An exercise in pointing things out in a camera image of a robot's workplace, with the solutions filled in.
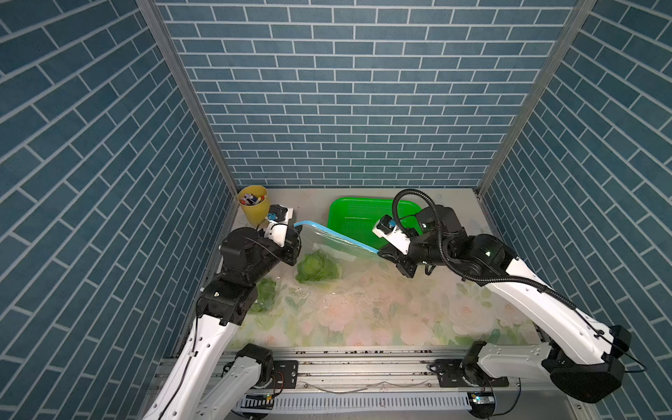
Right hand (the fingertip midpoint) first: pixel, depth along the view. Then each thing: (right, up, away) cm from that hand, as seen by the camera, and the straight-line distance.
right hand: (385, 250), depth 66 cm
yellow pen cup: (-46, +14, +35) cm, 60 cm away
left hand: (-20, +6, +1) cm, 21 cm away
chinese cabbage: (-19, -7, +15) cm, 25 cm away
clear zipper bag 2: (-12, -15, +19) cm, 27 cm away
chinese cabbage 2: (-37, -16, +20) cm, 45 cm away
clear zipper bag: (-34, -23, +19) cm, 45 cm away
